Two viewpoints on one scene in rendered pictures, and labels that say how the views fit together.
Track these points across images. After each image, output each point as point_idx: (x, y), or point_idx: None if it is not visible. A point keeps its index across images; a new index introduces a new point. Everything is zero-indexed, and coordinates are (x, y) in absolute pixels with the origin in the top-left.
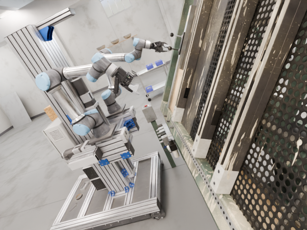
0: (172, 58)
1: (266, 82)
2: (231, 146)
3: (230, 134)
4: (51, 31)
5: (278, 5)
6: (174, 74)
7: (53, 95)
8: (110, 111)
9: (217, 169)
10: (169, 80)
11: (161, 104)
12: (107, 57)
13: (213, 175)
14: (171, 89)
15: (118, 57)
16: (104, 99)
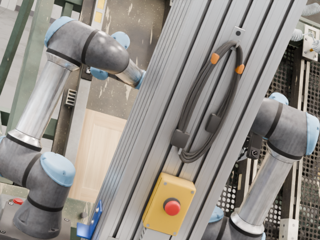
0: (37, 75)
1: None
2: (298, 198)
3: (294, 190)
4: None
5: (300, 102)
6: (73, 117)
7: (291, 166)
8: (60, 228)
9: (291, 224)
10: None
11: (9, 194)
12: (131, 65)
13: (288, 233)
14: (73, 153)
15: (137, 72)
16: (70, 186)
